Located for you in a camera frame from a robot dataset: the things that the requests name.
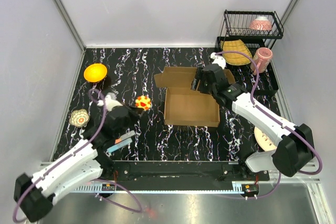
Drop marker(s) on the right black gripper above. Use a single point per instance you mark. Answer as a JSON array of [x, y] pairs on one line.
[[199, 75]]

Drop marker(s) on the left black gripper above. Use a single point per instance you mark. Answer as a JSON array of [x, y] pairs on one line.
[[136, 114]]

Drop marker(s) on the orange flower toy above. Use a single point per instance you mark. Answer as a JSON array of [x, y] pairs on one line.
[[143, 102]]

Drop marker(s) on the brown cardboard box sheet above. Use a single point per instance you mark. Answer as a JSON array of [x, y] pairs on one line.
[[184, 106]]

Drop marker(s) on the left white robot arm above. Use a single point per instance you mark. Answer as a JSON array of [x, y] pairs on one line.
[[35, 195]]

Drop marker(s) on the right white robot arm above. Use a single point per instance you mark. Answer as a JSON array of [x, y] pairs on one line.
[[293, 143]]

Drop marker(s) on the orange marker pen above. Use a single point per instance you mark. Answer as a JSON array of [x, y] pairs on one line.
[[125, 137]]

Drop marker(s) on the black marble table mat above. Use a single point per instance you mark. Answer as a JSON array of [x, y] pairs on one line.
[[131, 74]]

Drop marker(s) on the blue marker pen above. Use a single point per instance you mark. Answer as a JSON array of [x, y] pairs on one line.
[[119, 145]]

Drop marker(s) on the small floral patterned bowl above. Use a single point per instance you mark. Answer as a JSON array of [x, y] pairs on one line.
[[79, 118]]

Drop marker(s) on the yellow woven plate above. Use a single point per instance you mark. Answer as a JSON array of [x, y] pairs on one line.
[[233, 49]]

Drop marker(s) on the orange bowl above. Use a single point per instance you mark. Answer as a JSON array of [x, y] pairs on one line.
[[95, 72]]

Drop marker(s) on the pink mug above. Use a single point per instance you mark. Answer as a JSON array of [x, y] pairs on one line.
[[262, 59]]

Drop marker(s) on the pink patterned bowl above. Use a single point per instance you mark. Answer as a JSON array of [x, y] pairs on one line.
[[261, 23]]

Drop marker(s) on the pink round plate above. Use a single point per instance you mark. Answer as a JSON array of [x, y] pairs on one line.
[[263, 140]]

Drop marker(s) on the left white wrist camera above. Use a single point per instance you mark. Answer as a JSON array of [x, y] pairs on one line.
[[109, 101]]

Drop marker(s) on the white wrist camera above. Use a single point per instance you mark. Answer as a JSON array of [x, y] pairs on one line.
[[109, 101], [218, 59]]

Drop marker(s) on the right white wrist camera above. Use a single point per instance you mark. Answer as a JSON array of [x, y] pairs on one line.
[[218, 59]]

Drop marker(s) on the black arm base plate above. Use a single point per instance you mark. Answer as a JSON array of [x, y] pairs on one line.
[[180, 175]]

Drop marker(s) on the black wire dish rack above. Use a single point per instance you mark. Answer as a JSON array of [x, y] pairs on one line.
[[236, 26]]

